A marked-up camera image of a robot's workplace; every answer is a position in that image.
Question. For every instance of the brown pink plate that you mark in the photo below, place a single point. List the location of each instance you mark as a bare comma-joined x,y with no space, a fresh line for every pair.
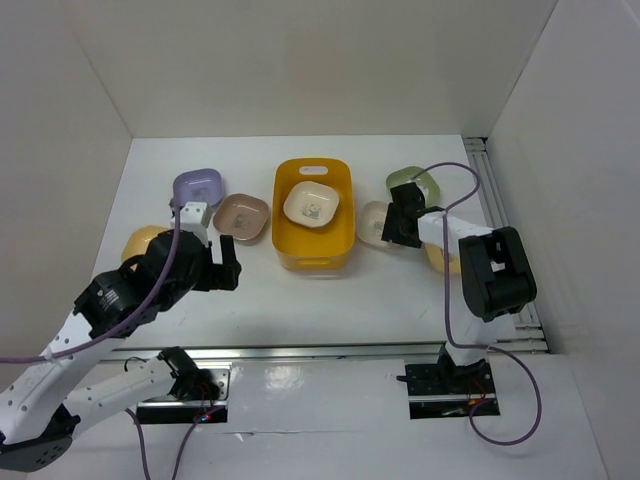
242,216

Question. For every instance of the lavender plate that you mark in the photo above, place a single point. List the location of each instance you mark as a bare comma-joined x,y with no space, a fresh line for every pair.
202,185

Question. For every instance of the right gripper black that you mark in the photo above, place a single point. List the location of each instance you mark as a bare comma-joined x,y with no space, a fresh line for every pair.
390,231

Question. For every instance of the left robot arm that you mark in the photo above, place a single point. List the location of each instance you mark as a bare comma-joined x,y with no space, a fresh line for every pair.
46,408

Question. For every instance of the aluminium rail right side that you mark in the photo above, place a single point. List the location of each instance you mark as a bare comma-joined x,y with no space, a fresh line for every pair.
530,335

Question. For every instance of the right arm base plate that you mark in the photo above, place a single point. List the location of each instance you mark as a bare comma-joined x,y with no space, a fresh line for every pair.
450,395

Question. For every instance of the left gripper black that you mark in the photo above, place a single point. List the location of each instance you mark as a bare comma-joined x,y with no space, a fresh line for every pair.
223,276

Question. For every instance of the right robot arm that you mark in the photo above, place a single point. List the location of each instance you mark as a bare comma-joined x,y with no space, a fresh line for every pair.
496,281

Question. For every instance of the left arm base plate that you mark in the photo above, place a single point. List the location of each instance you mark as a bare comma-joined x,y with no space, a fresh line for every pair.
207,401

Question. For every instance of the cream plate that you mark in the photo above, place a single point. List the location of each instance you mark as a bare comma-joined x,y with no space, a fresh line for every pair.
311,204
370,225

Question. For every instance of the aluminium rail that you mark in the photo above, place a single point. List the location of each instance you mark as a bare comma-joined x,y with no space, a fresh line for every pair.
300,350
530,335

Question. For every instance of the green plate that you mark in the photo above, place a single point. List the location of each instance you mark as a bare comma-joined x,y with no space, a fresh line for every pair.
424,180

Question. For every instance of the yellow plastic bin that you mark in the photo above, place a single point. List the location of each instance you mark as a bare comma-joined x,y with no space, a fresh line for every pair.
305,249

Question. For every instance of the yellow plate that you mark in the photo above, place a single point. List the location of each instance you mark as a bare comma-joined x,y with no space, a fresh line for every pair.
436,258
139,241

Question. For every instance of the aluminium rail front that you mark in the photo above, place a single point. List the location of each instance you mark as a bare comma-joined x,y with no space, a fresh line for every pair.
300,350

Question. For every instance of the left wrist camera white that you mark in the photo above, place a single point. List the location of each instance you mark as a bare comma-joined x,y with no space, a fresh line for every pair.
194,217

